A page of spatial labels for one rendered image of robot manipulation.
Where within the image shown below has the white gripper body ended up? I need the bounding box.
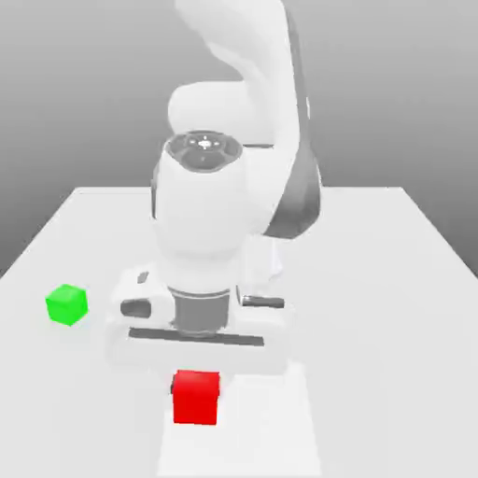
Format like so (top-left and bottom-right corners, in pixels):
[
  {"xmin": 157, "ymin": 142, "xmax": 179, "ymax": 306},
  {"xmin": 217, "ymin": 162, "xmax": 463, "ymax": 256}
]
[{"xmin": 104, "ymin": 308, "xmax": 296, "ymax": 376}]

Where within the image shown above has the small red cube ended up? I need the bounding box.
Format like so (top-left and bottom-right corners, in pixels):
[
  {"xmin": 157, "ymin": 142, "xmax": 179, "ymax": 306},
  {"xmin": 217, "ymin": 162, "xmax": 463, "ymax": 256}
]
[{"xmin": 171, "ymin": 369, "xmax": 221, "ymax": 427}]

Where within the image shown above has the small green cube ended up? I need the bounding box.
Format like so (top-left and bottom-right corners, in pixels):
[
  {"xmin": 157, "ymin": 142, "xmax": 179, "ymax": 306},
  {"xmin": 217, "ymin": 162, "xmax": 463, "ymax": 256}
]
[{"xmin": 45, "ymin": 283, "xmax": 90, "ymax": 327}]

